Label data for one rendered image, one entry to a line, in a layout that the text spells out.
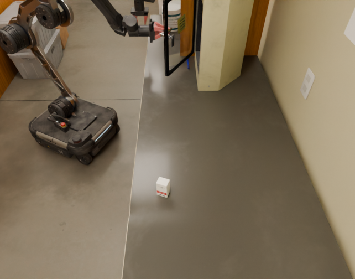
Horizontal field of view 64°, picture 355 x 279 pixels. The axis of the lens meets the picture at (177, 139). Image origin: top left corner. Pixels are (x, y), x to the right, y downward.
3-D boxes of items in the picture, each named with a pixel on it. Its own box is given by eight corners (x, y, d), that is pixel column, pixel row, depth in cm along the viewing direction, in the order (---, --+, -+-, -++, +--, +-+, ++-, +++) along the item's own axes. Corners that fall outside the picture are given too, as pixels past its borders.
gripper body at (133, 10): (148, 14, 165) (147, 1, 160) (130, 15, 165) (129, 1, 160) (149, 10, 170) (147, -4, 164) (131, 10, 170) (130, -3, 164)
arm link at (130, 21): (121, 17, 148) (114, 32, 147) (116, 5, 136) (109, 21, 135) (142, 26, 147) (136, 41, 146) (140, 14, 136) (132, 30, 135)
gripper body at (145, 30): (152, 23, 139) (136, 23, 139) (153, 42, 146) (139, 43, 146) (152, 17, 144) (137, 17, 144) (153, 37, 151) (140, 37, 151)
